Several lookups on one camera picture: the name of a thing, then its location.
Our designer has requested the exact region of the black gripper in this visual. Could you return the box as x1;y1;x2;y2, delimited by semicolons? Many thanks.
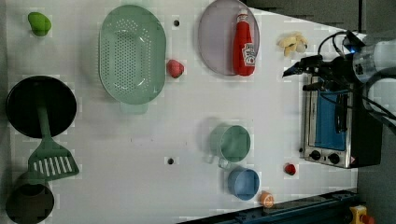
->
283;55;357;91

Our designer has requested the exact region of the red plush ketchup bottle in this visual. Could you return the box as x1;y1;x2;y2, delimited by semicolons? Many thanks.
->
233;9;256;77

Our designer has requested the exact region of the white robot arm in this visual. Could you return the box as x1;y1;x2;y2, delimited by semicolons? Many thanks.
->
283;31;395;127

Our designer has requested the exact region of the grey round plate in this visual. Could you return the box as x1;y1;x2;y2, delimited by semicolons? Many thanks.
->
198;0;260;76

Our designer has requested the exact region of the yellow plush banana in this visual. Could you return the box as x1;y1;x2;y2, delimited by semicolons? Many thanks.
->
277;32;308;57

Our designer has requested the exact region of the silver toaster oven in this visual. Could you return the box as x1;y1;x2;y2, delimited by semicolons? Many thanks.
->
303;77;383;169

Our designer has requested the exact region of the small red tomato toy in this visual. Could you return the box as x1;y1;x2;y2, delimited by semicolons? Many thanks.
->
284;163;296;175

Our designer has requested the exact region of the green mug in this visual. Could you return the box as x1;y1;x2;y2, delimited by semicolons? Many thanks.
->
209;124;251;169

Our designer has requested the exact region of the blue cup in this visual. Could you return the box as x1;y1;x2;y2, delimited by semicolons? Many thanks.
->
227;168;260;201

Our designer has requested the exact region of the orange slice toy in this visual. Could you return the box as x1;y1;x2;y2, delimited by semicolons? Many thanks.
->
260;190;275;208

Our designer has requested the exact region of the red strawberry toy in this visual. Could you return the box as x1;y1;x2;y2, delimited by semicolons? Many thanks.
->
166;60;184;78

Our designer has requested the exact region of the yellow emergency stop button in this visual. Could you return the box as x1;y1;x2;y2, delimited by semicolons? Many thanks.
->
349;205;375;224

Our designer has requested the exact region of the green oval colander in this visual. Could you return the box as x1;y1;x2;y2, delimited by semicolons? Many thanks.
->
99;5;166;105

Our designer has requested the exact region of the green slotted spatula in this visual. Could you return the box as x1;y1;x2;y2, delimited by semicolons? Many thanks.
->
28;91;79;185

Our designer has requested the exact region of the green pepper toy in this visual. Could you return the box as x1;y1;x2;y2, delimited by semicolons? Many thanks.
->
28;12;52;36

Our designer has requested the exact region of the black frying pan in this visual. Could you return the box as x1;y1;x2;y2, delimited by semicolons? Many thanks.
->
6;76;78;138

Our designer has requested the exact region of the dark cylindrical cup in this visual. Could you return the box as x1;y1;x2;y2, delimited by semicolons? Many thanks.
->
6;173;55;224

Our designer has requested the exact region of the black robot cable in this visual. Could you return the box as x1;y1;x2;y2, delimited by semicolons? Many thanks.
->
317;30;396;129

